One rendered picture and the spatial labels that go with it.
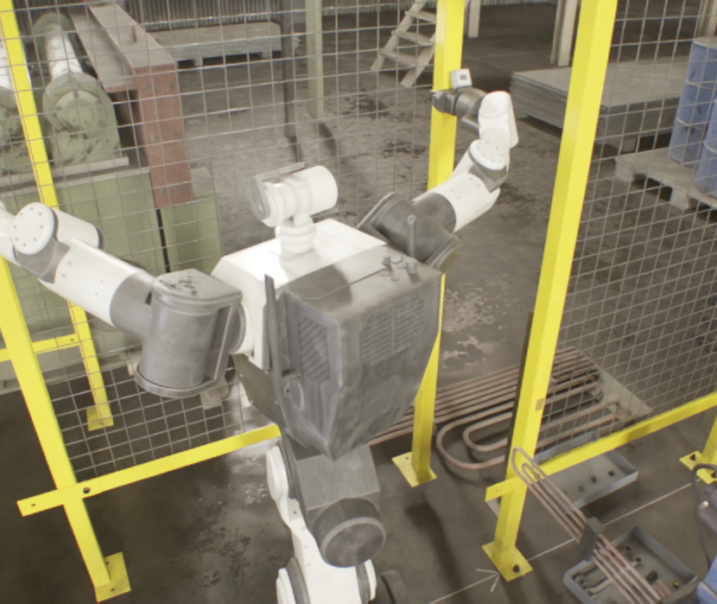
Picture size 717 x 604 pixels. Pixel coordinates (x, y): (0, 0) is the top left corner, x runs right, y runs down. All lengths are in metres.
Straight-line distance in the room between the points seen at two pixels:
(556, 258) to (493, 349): 1.69
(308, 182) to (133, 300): 0.30
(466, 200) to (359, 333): 0.45
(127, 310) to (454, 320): 2.63
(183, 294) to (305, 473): 0.39
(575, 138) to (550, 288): 0.37
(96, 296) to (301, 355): 0.30
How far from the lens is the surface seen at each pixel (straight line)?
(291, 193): 0.97
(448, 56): 1.74
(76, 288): 1.00
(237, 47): 9.16
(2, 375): 3.34
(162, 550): 2.44
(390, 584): 2.04
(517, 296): 3.68
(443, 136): 1.80
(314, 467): 1.11
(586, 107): 1.48
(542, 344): 1.72
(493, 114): 1.52
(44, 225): 1.05
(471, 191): 1.26
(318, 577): 1.42
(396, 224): 1.12
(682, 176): 5.34
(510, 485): 2.02
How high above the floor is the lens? 1.88
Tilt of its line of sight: 32 degrees down
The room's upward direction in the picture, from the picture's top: straight up
